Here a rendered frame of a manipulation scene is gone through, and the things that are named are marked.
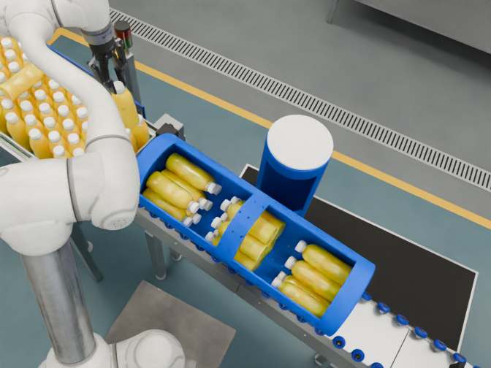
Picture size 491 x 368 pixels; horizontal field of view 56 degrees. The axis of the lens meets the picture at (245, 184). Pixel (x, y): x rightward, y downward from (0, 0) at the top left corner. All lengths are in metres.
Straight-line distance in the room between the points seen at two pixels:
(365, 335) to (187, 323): 0.64
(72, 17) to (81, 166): 0.50
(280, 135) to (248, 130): 1.30
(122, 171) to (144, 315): 0.77
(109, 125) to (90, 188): 0.16
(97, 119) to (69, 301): 0.42
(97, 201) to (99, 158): 0.09
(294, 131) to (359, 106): 1.63
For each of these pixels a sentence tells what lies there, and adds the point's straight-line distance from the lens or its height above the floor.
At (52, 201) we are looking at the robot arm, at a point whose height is 1.79.
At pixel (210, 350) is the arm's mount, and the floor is 1.01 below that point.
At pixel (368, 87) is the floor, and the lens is 3.71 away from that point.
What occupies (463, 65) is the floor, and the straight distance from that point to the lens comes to 4.23.
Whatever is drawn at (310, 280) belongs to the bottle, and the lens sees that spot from 1.63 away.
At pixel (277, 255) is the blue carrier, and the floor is 0.96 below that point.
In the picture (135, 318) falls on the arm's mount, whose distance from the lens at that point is 1.64.
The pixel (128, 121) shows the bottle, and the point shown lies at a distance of 1.72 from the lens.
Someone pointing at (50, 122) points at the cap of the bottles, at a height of 1.10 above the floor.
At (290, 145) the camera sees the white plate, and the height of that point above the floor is 1.04.
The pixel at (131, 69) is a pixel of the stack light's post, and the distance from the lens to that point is 2.18.
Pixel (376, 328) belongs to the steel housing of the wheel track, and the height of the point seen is 0.93.
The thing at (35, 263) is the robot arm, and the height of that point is 1.64.
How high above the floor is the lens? 2.60
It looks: 60 degrees down
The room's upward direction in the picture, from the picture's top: 10 degrees clockwise
